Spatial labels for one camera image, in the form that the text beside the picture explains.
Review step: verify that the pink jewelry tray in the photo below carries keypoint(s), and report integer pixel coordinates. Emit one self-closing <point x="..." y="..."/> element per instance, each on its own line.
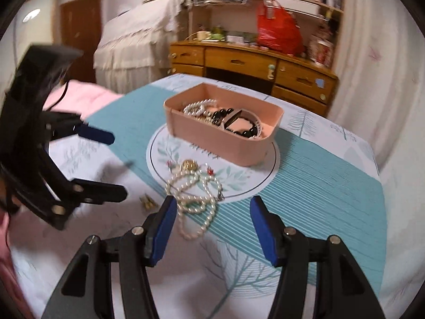
<point x="195" y="115"/>

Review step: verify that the small gold earrings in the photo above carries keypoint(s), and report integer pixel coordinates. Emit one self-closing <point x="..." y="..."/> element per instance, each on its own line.
<point x="148" y="203"/>

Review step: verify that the white floral curtain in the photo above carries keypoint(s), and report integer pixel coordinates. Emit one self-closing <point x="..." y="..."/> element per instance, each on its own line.
<point x="380" y="65"/>

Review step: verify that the gold round brooch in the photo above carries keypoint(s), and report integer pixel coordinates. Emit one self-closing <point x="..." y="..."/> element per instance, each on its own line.
<point x="189" y="165"/>

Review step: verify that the dark wooden door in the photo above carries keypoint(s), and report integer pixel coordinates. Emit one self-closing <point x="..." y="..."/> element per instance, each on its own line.
<point x="81" y="29"/>

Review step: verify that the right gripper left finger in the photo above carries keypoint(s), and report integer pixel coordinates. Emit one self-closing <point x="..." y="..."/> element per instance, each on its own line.
<point x="158" y="231"/>

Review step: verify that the wooden desk with drawers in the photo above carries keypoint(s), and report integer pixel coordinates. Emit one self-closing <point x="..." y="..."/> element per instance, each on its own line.
<point x="285" y="77"/>

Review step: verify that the white wire basket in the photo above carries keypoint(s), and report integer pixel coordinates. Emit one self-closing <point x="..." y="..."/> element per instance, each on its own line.
<point x="297" y="6"/>

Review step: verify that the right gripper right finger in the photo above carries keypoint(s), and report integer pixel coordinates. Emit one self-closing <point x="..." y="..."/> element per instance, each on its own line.
<point x="270" y="232"/>

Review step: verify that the white lace covered furniture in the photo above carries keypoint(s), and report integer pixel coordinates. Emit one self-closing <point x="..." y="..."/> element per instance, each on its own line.
<point x="134" y="47"/>

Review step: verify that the red plastic bag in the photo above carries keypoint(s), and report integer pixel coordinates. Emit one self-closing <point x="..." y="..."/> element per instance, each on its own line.
<point x="278" y="30"/>

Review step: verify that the pink quilt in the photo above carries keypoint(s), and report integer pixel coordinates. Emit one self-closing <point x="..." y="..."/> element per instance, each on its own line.
<point x="85" y="99"/>

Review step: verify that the teal white tree tablecloth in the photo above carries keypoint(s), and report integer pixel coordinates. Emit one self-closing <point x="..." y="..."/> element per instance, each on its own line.
<point x="317" y="176"/>

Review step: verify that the round white floral placemat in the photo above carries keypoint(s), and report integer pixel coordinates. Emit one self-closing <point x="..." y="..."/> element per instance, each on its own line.
<point x="165" y="153"/>

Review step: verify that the wooden bookshelf hutch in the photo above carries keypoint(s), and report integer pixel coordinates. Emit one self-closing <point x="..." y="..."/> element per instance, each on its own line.
<point x="265" y="3"/>

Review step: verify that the smartwatch with pink band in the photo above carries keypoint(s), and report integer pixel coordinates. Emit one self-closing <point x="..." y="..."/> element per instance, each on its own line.
<point x="242" y="122"/>

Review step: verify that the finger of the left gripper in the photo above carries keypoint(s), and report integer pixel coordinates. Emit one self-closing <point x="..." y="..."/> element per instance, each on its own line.
<point x="65" y="124"/>
<point x="91" y="192"/>

